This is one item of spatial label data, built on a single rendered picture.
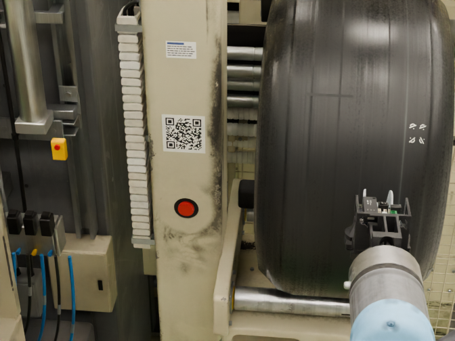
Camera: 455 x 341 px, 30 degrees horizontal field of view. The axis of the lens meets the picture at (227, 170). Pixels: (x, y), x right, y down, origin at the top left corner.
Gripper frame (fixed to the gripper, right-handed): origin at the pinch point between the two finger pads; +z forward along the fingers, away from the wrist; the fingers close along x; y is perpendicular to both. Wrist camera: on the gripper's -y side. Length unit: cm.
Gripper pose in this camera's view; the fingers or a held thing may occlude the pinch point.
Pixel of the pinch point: (373, 212)
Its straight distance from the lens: 128.2
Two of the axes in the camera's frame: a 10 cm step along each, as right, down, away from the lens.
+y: 0.1, -9.0, -4.4
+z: 1.0, -4.4, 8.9
